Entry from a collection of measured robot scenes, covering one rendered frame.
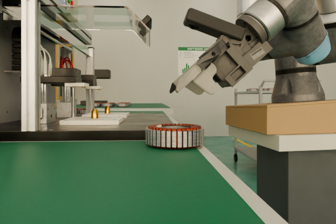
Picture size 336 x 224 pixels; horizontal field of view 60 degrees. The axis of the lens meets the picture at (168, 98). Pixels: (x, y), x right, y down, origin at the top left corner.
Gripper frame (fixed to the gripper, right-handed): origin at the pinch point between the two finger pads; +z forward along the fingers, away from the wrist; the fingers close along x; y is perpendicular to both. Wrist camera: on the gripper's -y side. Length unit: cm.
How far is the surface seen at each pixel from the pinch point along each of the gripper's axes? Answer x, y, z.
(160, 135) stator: -4.4, 4.7, 6.7
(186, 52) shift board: 560, -18, -116
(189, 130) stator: -4.5, 7.5, 2.3
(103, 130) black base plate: 8.1, -2.7, 16.0
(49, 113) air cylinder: 26.6, -16.4, 27.2
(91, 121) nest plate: 20.4, -6.8, 19.1
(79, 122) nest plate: 20.4, -8.6, 21.5
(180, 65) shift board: 560, -5, -89
